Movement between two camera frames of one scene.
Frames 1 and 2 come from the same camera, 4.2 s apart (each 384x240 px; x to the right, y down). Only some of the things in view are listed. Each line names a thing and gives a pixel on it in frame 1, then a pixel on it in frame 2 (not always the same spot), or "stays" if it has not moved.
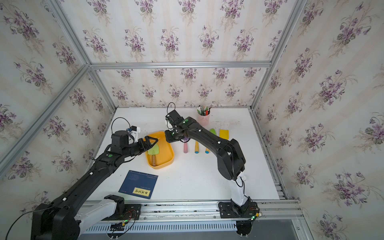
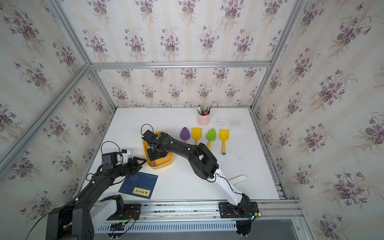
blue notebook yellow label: (139, 184) stays
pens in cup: (203, 110) stays
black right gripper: (168, 139) → (152, 157)
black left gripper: (148, 144) → (132, 167)
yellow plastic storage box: (165, 155) stays
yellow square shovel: (224, 134) stays
